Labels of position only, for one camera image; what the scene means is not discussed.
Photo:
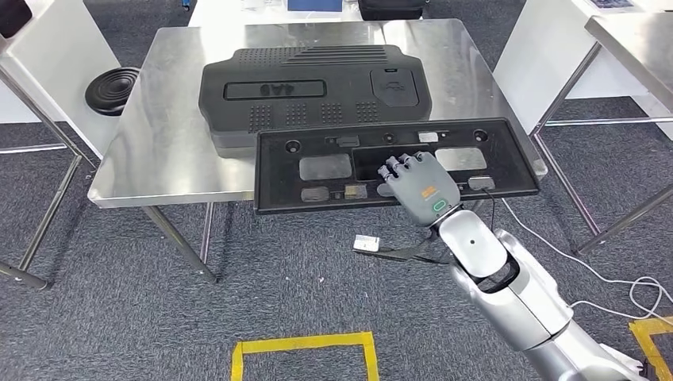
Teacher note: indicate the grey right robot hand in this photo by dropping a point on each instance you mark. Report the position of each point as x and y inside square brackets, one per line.
[426, 194]

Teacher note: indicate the black plastic bracket panel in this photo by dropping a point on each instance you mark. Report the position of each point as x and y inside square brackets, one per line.
[294, 168]

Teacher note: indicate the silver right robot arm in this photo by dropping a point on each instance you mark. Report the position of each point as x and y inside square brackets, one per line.
[515, 305]

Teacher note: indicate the stainless steel workbench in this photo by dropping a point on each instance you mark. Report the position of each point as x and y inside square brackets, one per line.
[168, 131]

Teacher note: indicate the black engine cover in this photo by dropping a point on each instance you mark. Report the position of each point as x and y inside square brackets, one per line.
[315, 110]

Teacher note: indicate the white side panel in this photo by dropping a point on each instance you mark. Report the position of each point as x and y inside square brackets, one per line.
[63, 52]
[541, 52]

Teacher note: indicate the black bag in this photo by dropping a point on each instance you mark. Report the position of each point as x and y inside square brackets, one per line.
[391, 9]

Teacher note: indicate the yellow floor tape square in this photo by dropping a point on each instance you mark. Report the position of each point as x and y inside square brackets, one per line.
[305, 342]
[649, 328]

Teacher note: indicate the black ribbed round disc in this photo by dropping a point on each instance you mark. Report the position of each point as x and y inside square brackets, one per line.
[110, 92]

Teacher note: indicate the black rounded object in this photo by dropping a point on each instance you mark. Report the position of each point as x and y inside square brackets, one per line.
[13, 16]

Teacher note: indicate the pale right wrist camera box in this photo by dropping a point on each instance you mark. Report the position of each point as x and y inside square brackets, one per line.
[366, 243]

